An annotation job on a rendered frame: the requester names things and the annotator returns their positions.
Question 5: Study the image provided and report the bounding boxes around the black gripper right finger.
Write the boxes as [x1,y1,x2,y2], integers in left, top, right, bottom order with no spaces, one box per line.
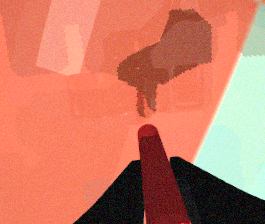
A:
[169,157,265,224]

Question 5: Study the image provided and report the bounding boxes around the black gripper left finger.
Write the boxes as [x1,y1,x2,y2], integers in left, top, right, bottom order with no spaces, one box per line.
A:
[72,159,144,224]

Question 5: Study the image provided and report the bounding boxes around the red peg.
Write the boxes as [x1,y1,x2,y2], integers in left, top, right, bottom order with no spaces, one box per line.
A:
[137,123,192,224]

